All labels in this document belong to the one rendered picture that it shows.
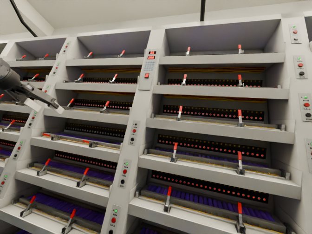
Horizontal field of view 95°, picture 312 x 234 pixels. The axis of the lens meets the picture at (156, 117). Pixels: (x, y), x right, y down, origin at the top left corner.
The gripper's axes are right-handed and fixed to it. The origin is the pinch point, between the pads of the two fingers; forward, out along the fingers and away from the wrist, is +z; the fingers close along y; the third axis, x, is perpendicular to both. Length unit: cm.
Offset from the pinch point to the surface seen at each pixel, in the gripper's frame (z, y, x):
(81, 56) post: 16, -30, 61
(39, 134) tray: 23.9, -30.0, -5.5
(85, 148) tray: 20.8, 10.1, -9.2
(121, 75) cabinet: 28, 4, 52
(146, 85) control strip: 12.3, 35.7, 28.0
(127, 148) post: 20.0, 33.4, -5.8
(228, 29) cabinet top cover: 8, 77, 69
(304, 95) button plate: 13, 105, 25
